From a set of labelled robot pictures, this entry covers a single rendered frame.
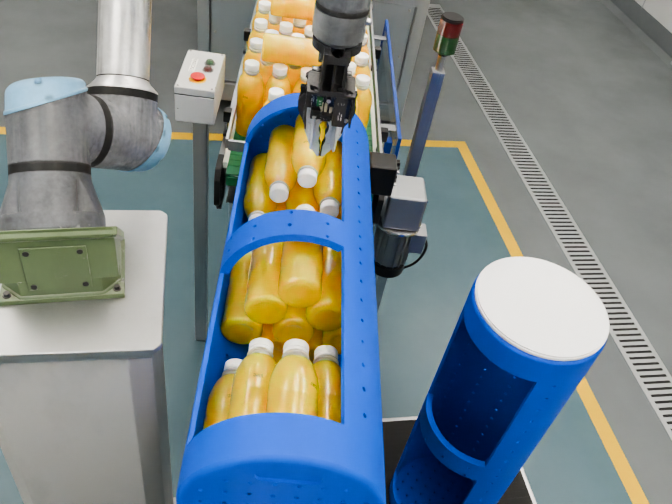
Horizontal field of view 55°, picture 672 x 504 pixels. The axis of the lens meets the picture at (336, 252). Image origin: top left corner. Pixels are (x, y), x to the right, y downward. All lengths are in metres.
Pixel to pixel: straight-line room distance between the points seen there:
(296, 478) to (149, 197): 2.34
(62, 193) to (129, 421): 0.43
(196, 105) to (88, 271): 0.77
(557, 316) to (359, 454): 0.64
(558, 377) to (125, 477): 0.86
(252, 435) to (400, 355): 1.73
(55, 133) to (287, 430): 0.54
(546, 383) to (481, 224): 1.94
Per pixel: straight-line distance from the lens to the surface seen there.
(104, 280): 1.07
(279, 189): 1.32
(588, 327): 1.39
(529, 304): 1.37
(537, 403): 1.41
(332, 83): 0.94
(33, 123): 1.04
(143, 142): 1.13
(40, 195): 1.01
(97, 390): 1.14
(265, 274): 1.12
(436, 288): 2.82
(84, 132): 1.06
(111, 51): 1.16
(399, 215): 1.85
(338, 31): 0.92
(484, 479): 1.67
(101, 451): 1.31
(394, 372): 2.48
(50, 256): 1.03
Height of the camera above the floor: 1.95
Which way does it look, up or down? 43 degrees down
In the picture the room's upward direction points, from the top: 11 degrees clockwise
